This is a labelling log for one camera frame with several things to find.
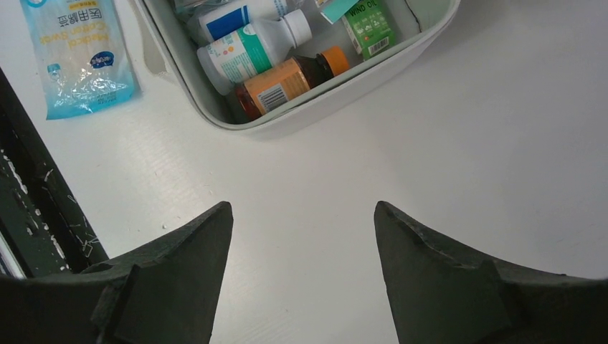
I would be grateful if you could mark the green wind oil box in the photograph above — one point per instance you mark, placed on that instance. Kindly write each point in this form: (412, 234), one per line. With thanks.
(368, 26)

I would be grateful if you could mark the blue plaster packets bag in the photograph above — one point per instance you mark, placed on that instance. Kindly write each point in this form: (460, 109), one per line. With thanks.
(333, 10)

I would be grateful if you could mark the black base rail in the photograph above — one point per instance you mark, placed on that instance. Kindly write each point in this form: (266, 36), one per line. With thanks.
(43, 229)

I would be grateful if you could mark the blue white small tube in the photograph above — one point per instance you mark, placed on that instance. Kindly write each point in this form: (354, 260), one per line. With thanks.
(211, 22)

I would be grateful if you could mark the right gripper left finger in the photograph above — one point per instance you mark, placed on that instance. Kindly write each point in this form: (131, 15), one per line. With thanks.
(165, 291)

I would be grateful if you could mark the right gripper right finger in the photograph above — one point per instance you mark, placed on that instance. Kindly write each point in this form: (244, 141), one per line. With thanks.
(443, 291)

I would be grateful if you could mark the blue cotton swab packet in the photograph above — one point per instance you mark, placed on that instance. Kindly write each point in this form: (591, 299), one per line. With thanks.
(81, 55)

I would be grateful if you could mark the brown bottle orange cap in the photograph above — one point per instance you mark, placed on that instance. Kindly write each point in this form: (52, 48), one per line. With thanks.
(292, 78)

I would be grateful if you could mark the white medicine kit box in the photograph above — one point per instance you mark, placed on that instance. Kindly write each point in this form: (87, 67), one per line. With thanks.
(417, 24)

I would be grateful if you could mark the white plastic bottle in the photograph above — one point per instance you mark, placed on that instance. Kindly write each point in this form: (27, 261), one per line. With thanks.
(253, 49)

